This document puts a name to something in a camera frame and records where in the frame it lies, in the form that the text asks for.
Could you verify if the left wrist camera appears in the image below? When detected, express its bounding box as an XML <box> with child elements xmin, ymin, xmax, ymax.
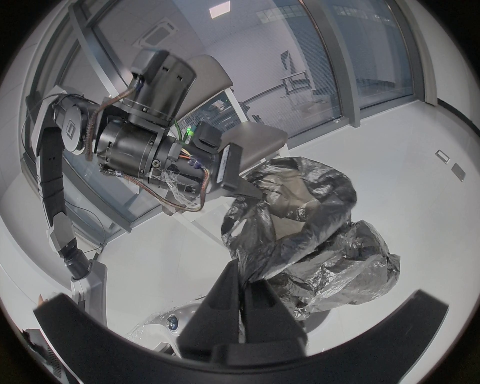
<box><xmin>193</xmin><ymin>121</ymin><xmax>223</xmax><ymax>152</ymax></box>

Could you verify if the black plastic bag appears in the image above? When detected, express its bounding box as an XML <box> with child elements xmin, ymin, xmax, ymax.
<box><xmin>220</xmin><ymin>157</ymin><xmax>401</xmax><ymax>321</ymax></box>

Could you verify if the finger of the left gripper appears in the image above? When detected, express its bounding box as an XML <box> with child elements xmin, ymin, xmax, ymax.
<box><xmin>229</xmin><ymin>176</ymin><xmax>266</xmax><ymax>200</ymax></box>

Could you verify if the thin black cable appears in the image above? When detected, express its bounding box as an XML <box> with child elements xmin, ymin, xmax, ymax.
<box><xmin>65</xmin><ymin>198</ymin><xmax>106</xmax><ymax>256</ymax></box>

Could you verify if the grey white-legged chair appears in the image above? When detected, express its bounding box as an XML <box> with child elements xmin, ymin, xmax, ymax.
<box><xmin>161</xmin><ymin>54</ymin><xmax>291</xmax><ymax>244</ymax></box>

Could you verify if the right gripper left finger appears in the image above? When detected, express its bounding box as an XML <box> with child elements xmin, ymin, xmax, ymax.
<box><xmin>176</xmin><ymin>260</ymin><xmax>242</xmax><ymax>360</ymax></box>

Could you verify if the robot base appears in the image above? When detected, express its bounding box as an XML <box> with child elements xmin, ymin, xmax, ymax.
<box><xmin>129</xmin><ymin>296</ymin><xmax>211</xmax><ymax>355</ymax></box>

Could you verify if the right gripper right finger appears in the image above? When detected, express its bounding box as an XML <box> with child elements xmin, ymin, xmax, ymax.
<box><xmin>242</xmin><ymin>279</ymin><xmax>309</xmax><ymax>364</ymax></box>

